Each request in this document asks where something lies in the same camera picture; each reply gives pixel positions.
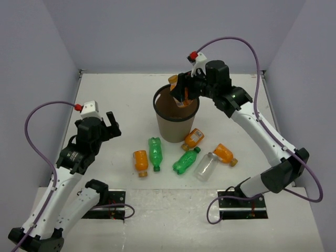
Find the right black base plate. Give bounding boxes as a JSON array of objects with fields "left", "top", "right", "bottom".
[{"left": 218, "top": 196, "right": 268, "bottom": 220}]

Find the green bottle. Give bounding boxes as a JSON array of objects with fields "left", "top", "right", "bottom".
[
  {"left": 148, "top": 137, "right": 163, "bottom": 172},
  {"left": 172, "top": 147, "right": 201, "bottom": 175}
]

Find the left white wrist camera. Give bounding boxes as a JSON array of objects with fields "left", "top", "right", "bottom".
[{"left": 80, "top": 100, "right": 101, "bottom": 119}]

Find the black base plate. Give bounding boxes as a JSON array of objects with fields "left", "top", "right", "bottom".
[
  {"left": 82, "top": 190, "right": 126, "bottom": 221},
  {"left": 218, "top": 196, "right": 268, "bottom": 220}
]

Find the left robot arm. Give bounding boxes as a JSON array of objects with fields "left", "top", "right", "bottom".
[{"left": 8, "top": 111, "right": 121, "bottom": 251}]

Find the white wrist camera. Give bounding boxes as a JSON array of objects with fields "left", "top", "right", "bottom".
[
  {"left": 187, "top": 51, "right": 207, "bottom": 77},
  {"left": 80, "top": 100, "right": 101, "bottom": 119}
]

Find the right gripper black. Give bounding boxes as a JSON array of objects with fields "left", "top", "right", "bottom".
[{"left": 171, "top": 66, "right": 218, "bottom": 101}]

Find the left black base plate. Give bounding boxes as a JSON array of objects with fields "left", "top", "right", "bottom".
[{"left": 82, "top": 190, "right": 126, "bottom": 221}]

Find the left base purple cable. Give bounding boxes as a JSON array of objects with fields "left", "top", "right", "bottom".
[{"left": 93, "top": 204, "right": 135, "bottom": 219}]

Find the orange bottle with label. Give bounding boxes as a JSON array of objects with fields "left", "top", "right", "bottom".
[{"left": 181, "top": 128, "right": 204, "bottom": 151}]

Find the brown cardboard bin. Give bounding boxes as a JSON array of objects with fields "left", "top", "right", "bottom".
[{"left": 152, "top": 85, "right": 200, "bottom": 143}]

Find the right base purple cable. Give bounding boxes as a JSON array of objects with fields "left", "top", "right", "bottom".
[{"left": 205, "top": 195, "right": 253, "bottom": 224}]

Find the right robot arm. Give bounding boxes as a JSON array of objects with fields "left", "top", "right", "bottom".
[{"left": 169, "top": 60, "right": 309, "bottom": 206}]

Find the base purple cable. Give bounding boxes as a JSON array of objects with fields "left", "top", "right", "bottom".
[
  {"left": 205, "top": 195, "right": 253, "bottom": 224},
  {"left": 93, "top": 204, "right": 135, "bottom": 219}
]

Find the clear plastic bottle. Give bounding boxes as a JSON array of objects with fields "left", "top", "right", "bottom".
[{"left": 194, "top": 152, "right": 219, "bottom": 182}]

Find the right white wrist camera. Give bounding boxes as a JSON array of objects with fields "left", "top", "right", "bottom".
[{"left": 187, "top": 51, "right": 207, "bottom": 77}]

